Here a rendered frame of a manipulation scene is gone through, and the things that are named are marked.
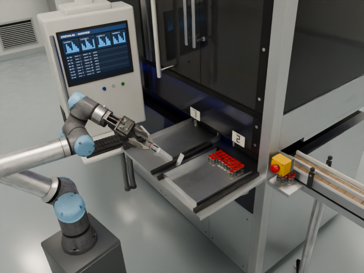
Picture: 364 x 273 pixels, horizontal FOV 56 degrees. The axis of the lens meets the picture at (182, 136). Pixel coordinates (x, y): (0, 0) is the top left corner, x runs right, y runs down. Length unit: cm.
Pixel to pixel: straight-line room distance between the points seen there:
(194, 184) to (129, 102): 82
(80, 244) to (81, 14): 116
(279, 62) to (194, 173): 68
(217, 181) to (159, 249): 101
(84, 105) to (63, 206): 41
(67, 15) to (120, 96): 56
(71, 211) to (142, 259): 115
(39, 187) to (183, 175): 67
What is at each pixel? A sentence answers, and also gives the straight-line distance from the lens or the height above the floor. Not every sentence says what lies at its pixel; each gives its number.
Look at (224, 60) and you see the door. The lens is 165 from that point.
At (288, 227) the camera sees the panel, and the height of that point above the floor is 37.
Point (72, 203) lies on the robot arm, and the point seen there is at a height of 102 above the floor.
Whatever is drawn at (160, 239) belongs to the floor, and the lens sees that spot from 260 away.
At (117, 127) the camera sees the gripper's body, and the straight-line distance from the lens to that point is 134.
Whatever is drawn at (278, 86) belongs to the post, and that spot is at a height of 137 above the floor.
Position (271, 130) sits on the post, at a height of 116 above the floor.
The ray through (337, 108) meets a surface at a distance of 198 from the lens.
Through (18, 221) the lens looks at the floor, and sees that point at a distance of 306.
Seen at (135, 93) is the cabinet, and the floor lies 102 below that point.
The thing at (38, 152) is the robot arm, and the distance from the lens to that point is 129.
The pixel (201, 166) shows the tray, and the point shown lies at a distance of 177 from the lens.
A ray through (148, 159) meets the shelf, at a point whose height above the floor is 88.
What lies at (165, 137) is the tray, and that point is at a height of 88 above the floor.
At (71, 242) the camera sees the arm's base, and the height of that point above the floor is 85.
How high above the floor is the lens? 197
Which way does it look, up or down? 33 degrees down
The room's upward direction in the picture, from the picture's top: 3 degrees counter-clockwise
